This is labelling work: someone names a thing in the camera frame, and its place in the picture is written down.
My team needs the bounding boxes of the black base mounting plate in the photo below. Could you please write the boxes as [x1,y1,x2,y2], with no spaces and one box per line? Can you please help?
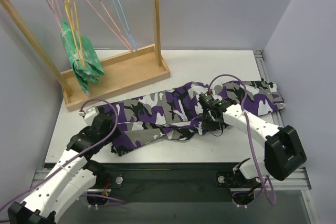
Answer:
[88,163,261,203]

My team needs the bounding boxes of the pink wire hanger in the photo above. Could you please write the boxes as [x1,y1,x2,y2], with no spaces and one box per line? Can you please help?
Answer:
[85,0,135,52]
[46,0,63,32]

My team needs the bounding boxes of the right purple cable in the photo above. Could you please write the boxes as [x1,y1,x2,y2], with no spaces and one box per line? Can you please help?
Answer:
[209,74,278,207]

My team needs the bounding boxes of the aluminium frame rail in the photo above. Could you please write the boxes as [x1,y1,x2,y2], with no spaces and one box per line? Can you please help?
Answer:
[30,49,312,190]

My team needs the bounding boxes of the purple camouflage trousers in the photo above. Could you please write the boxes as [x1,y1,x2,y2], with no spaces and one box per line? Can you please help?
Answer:
[98,80,284,156]

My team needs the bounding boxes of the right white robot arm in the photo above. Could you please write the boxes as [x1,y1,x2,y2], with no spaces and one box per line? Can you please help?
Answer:
[199,93,307,186]

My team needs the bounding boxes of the purple cable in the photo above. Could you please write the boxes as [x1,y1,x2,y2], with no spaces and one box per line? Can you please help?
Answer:
[209,74,278,207]
[0,98,127,211]

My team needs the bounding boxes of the wooden clothes rack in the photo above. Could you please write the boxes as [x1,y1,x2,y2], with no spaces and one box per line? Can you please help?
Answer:
[1,0,170,111]

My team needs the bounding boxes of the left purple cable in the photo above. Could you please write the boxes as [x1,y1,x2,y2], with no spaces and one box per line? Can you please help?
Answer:
[0,98,127,211]

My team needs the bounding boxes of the green patterned garment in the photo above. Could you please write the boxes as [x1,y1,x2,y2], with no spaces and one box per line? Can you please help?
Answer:
[60,19,105,95]

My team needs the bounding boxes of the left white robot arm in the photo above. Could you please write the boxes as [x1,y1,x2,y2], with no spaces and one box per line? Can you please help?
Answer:
[7,108,121,223]

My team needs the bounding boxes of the left pink wire hanger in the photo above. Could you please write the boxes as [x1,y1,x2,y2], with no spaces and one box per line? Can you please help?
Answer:
[46,0,63,32]

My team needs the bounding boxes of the right pink wire hanger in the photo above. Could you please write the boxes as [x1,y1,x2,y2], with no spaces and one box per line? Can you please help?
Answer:
[85,0,135,52]

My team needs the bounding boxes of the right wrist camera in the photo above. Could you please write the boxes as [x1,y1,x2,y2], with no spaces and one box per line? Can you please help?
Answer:
[199,92,222,110]

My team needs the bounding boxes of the blue wire hanger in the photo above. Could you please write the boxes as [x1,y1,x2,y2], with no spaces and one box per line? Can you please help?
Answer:
[112,0,138,52]

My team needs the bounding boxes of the yellow plastic hanger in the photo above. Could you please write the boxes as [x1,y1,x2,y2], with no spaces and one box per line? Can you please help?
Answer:
[64,0,85,68]

